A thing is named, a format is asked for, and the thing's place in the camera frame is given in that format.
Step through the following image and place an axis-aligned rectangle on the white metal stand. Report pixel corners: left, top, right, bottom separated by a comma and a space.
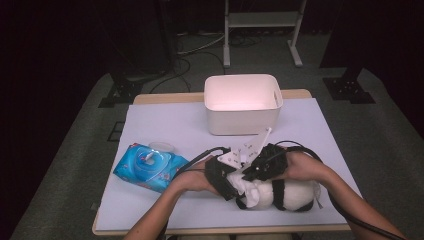
223, 0, 308, 69

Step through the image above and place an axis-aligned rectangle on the white floor cable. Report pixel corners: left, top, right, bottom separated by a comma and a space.
176, 31, 228, 56

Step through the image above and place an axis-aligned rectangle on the left hand-held gripper black cable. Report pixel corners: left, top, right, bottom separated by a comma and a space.
159, 146, 231, 240

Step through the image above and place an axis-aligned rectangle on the blue wet wipes packet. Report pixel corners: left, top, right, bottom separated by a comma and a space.
112, 141, 189, 194

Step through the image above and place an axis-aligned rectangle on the person's left hand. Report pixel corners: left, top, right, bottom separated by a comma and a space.
171, 157, 221, 196

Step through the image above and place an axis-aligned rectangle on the person's right hand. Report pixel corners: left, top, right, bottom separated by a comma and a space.
271, 152, 334, 186

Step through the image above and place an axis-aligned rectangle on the hand-held gripper black cable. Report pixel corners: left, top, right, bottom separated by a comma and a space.
276, 139, 406, 240
159, 146, 231, 240

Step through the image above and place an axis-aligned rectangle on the right hand-held gripper black cable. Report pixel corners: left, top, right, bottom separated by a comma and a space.
276, 139, 406, 240

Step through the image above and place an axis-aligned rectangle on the black metal stand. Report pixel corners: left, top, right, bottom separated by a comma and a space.
98, 66, 144, 108
322, 66, 376, 105

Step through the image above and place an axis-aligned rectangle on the white wet wipe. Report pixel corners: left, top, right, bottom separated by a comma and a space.
228, 169, 264, 208

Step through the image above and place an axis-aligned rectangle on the white plastic storage bin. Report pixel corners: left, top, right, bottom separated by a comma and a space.
203, 73, 284, 136

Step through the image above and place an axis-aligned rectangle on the pale lilac table mat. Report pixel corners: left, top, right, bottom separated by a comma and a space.
94, 98, 363, 232

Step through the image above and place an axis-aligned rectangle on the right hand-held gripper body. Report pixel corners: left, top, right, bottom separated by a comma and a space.
241, 127, 289, 181

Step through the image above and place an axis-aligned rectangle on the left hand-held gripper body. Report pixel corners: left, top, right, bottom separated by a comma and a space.
203, 148, 243, 194

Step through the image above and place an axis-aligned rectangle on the black floor cable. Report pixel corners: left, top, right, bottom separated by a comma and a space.
149, 51, 228, 94

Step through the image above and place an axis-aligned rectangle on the panda plush toy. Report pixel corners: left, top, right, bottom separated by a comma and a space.
228, 169, 323, 213

